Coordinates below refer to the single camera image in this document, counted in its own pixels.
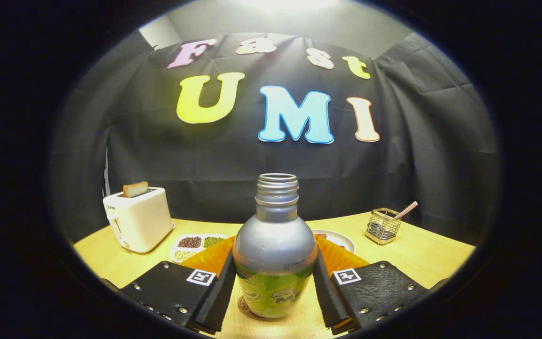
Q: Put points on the round cork coaster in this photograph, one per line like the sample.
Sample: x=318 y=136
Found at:
x=243 y=306

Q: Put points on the white round plate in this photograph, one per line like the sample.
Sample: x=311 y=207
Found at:
x=342 y=241

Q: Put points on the silver bottle with green label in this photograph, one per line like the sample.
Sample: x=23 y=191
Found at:
x=273 y=245

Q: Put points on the white divided bean dish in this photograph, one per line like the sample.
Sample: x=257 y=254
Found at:
x=191 y=248

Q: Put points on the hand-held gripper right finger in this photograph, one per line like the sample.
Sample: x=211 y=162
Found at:
x=337 y=301

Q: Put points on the white toaster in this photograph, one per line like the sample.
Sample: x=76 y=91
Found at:
x=141 y=221

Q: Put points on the toast slice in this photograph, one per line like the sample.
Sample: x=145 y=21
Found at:
x=135 y=189

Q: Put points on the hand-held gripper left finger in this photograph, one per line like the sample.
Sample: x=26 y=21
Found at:
x=214 y=301

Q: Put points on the wooden table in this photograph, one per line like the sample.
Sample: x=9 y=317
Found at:
x=431 y=254

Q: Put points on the black backdrop cloth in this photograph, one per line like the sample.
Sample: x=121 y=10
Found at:
x=205 y=155

